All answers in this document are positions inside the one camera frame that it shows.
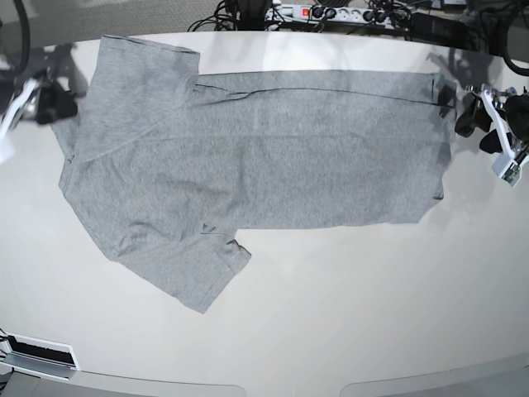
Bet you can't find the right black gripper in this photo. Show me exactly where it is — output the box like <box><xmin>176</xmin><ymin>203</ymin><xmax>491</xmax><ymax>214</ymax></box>
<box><xmin>24</xmin><ymin>82</ymin><xmax>79</xmax><ymax>125</ymax></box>

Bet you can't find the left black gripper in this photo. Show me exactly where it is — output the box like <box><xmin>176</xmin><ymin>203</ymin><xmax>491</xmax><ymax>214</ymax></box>
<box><xmin>455</xmin><ymin>93</ymin><xmax>528</xmax><ymax>156</ymax></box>

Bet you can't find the grey t-shirt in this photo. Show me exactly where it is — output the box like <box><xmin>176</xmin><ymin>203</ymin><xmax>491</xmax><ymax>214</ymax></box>
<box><xmin>52</xmin><ymin>36</ymin><xmax>456</xmax><ymax>313</ymax></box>

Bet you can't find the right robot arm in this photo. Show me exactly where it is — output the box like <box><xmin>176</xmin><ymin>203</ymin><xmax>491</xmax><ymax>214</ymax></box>
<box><xmin>1</xmin><ymin>1</ymin><xmax>86</xmax><ymax>129</ymax></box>

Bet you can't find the black power adapter brick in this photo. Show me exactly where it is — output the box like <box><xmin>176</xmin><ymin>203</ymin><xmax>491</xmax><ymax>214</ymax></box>
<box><xmin>411</xmin><ymin>13</ymin><xmax>468</xmax><ymax>48</ymax></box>

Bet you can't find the white power strip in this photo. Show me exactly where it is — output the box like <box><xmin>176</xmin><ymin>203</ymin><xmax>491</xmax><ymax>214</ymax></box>
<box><xmin>264</xmin><ymin>3</ymin><xmax>394</xmax><ymax>27</ymax></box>

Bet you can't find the white slotted table bracket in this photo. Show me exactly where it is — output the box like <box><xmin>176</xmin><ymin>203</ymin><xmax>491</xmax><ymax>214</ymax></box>
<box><xmin>1</xmin><ymin>330</ymin><xmax>81</xmax><ymax>382</ymax></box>

